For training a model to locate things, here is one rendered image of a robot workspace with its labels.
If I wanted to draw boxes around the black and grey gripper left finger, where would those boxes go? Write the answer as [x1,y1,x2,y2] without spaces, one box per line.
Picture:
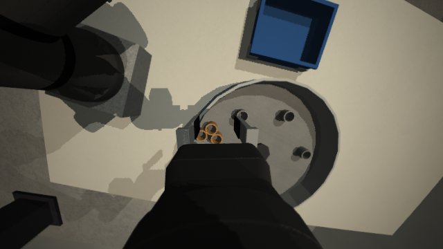
[176,116,200,149]

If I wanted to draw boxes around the bronze bushing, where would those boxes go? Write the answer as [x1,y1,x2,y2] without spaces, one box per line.
[197,127,208,141]
[206,121,217,135]
[211,131,223,144]

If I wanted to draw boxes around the dark grey metal bushing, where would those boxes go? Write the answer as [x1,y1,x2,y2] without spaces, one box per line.
[235,109,249,122]
[279,110,296,122]
[296,147,312,160]

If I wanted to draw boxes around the blue open crate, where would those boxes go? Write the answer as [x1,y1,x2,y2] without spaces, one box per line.
[246,0,339,72]

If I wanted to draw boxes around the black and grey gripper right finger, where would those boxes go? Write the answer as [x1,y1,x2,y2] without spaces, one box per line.
[234,116,259,148]

